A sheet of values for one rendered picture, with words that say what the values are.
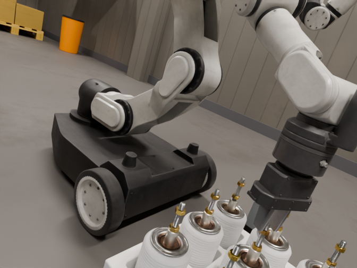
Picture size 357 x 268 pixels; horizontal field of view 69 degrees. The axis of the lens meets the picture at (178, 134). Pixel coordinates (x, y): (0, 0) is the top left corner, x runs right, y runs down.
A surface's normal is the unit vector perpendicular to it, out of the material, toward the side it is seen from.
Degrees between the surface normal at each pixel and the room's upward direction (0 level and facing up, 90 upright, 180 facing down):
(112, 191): 37
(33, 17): 90
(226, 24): 90
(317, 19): 111
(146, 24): 90
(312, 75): 90
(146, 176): 45
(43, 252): 0
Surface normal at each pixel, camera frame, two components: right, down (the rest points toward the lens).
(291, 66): -0.85, -0.11
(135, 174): 0.73, -0.35
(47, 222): 0.29, -0.91
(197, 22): -0.61, 0.06
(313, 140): -0.36, 0.19
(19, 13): 0.63, 0.41
